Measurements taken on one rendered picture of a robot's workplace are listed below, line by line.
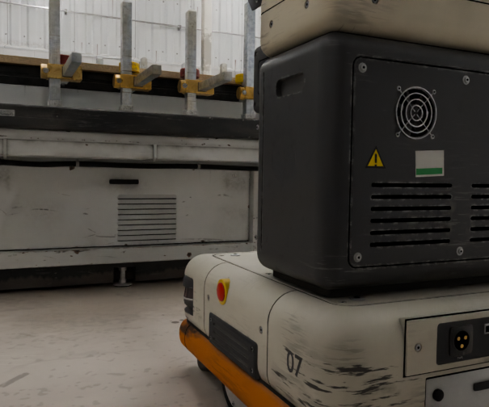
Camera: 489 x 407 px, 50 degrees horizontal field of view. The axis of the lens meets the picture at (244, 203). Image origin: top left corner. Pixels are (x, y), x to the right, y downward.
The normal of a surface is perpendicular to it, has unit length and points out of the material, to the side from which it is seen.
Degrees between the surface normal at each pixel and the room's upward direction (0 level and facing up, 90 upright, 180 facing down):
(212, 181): 90
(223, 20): 90
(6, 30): 90
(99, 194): 90
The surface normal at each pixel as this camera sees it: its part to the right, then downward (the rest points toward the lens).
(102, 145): 0.41, 0.05
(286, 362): -0.91, 0.01
